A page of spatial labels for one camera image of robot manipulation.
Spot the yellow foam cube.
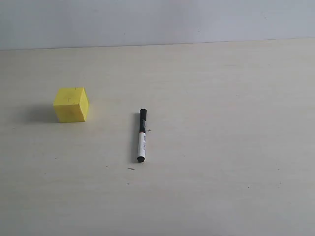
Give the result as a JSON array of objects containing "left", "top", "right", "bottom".
[{"left": 53, "top": 87, "right": 89, "bottom": 123}]

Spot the black and white marker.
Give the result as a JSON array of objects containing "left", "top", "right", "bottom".
[{"left": 137, "top": 108, "right": 147, "bottom": 163}]

